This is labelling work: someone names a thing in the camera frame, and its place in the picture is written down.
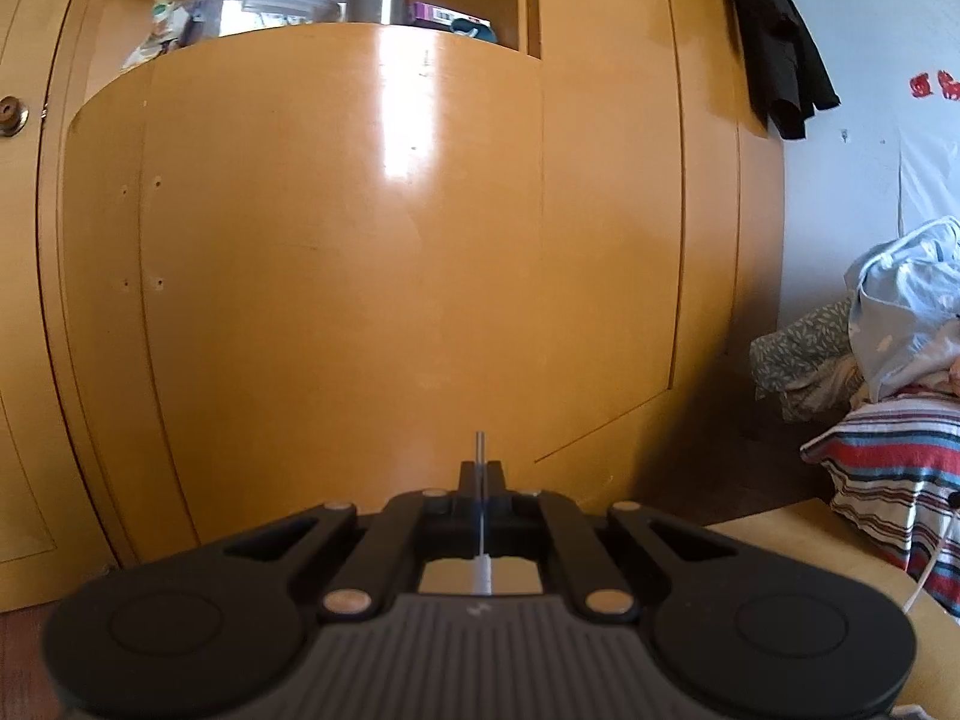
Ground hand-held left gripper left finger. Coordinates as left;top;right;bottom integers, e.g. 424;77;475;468
225;461;479;620

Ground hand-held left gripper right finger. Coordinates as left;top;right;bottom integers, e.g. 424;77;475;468
484;461;736;620

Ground wooden wardrobe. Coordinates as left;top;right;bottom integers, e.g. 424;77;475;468
30;0;788;601

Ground leaf-patterned pillow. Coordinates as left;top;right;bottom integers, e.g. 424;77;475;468
750;300;860;398

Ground striped blanket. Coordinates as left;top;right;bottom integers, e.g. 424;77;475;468
801;390;960;578

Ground wooden door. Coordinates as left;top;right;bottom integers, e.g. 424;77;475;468
0;0;121;571

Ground purple box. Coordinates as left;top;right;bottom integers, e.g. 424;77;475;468
411;1;492;27

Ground clear plastic container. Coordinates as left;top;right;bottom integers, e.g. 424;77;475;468
199;0;342;38

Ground black hanging clothes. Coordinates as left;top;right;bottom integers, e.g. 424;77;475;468
716;0;841;140

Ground patterned bag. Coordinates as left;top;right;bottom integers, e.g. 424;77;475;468
124;0;218;72

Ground red wall decoration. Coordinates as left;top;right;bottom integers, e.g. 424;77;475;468
909;71;960;102

